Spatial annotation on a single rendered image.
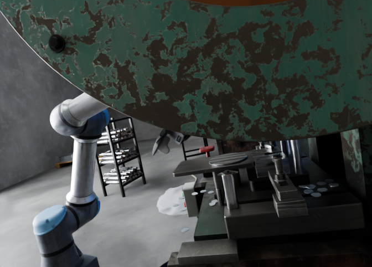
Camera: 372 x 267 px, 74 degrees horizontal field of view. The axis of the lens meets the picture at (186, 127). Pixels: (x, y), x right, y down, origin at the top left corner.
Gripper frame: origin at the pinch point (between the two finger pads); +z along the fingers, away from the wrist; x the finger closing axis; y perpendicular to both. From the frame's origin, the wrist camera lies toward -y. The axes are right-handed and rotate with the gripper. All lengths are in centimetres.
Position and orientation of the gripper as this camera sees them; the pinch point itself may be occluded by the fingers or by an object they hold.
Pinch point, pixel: (163, 145)
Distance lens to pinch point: 96.8
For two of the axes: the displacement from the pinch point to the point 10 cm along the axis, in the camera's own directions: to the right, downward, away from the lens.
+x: 5.5, -3.9, 7.4
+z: -3.3, 7.1, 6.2
